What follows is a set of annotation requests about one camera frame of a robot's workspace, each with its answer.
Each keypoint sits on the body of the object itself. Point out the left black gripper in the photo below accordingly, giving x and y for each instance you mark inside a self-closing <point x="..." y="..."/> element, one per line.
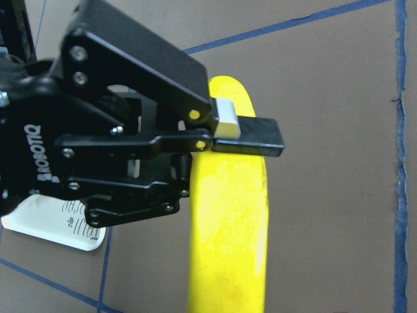
<point x="112" y="122"/>

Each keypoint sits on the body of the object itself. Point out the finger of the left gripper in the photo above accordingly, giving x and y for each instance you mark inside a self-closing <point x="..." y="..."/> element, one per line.
<point x="245" y="135"/>

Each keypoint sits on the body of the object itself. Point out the white rectangular tray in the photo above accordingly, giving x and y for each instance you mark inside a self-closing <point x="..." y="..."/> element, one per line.
<point x="55" y="220"/>

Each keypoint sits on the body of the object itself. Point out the large yellow banana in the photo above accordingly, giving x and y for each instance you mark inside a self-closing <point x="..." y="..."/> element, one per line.
<point x="229" y="233"/>

